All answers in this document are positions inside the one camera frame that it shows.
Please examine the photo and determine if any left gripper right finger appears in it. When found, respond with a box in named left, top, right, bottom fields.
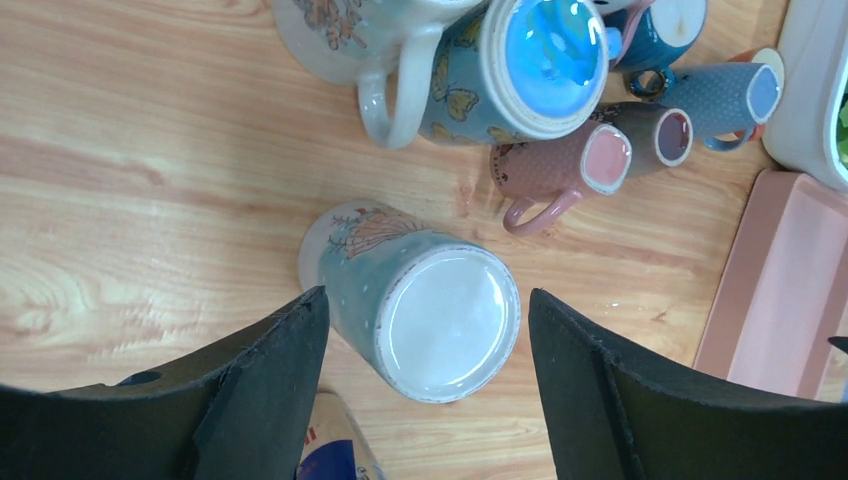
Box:
left=528, top=289, right=847, bottom=479

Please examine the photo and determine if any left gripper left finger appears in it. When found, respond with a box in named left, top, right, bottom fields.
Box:
left=1, top=287, right=330, bottom=479

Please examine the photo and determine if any tall white floral mug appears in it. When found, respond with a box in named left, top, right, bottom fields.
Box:
left=298, top=200, right=521, bottom=404

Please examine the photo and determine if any small pink dotted mug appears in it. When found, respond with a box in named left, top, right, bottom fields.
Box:
left=489, top=120, right=633, bottom=236

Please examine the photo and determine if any small brown mug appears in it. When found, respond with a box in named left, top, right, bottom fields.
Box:
left=589, top=102, right=694, bottom=179

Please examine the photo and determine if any grey-blue dotted mug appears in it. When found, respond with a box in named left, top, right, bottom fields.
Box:
left=657, top=62, right=768, bottom=152

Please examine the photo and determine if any blue butterfly mug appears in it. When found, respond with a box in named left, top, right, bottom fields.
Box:
left=419, top=0, right=623, bottom=146

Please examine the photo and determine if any dark blue round mug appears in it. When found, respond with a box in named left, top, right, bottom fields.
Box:
left=602, top=0, right=707, bottom=101

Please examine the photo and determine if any pink upside-down mug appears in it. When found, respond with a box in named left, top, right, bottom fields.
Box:
left=593, top=0, right=654, bottom=67

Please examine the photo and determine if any silver metal bottle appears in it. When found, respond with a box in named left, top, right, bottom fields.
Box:
left=295, top=389, right=387, bottom=480

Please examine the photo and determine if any pink plastic tray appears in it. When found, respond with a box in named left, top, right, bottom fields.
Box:
left=694, top=170, right=847, bottom=402

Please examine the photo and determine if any white vegetable bin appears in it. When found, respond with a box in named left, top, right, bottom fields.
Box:
left=762, top=0, right=847, bottom=193

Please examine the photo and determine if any green leafy vegetable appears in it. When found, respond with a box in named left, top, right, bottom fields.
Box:
left=836, top=98, right=848, bottom=155

